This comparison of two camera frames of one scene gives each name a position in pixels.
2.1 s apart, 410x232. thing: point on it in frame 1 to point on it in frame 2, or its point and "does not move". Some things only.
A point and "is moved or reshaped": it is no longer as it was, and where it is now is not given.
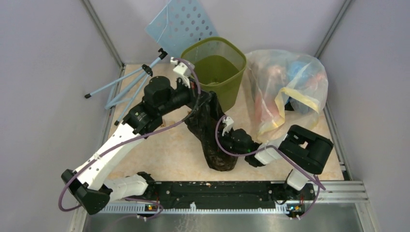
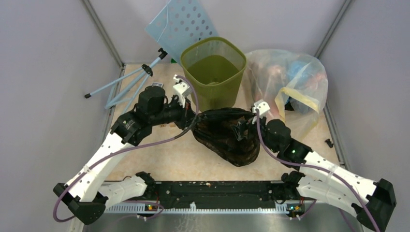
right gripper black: [223, 137] to [250, 124]
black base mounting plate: [230, 192] does not move
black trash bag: [205, 124] is moved or reshaped
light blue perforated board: [180, 23] does not move
